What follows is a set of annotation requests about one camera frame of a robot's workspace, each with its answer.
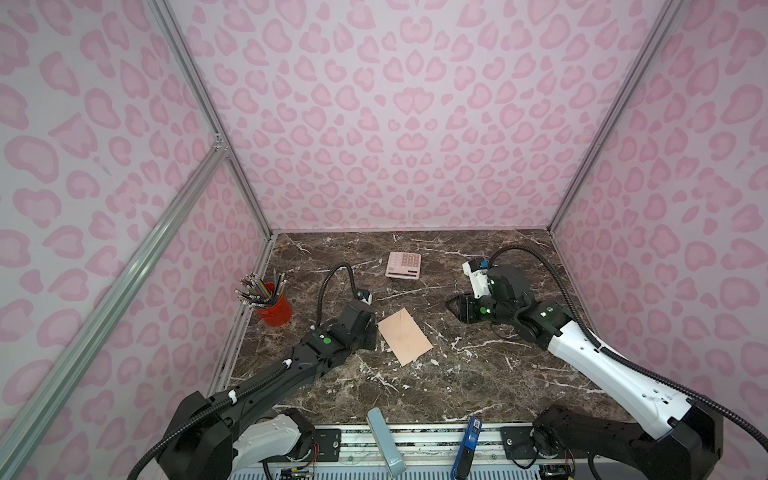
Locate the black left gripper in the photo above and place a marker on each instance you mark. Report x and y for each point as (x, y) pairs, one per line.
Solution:
(373, 340)

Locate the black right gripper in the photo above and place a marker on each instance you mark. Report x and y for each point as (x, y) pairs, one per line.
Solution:
(465, 304)

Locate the beige envelope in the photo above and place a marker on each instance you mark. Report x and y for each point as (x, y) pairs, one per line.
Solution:
(404, 336)

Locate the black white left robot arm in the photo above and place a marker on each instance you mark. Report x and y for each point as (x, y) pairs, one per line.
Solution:
(199, 442)

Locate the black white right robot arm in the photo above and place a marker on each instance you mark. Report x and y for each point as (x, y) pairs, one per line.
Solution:
(675, 432)

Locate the pink calculator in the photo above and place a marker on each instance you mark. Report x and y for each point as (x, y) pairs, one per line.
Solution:
(403, 265)

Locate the red pencil cup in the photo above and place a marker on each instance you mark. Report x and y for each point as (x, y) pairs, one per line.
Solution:
(278, 314)

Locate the coloured pencils bundle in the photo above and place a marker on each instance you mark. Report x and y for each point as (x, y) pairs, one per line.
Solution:
(257, 293)

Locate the light blue stapler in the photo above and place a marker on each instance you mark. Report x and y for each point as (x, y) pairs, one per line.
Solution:
(385, 443)

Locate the blue utility knife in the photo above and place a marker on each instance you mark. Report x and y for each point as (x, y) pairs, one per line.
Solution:
(464, 459)

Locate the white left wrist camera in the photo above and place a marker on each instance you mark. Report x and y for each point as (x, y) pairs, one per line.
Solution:
(364, 295)

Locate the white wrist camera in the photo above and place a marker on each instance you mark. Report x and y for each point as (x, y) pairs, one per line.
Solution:
(364, 295)
(476, 271)

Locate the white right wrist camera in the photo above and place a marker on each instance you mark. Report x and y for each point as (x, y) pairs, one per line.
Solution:
(476, 271)

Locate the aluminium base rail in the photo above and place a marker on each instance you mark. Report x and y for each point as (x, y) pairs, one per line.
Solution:
(289, 446)

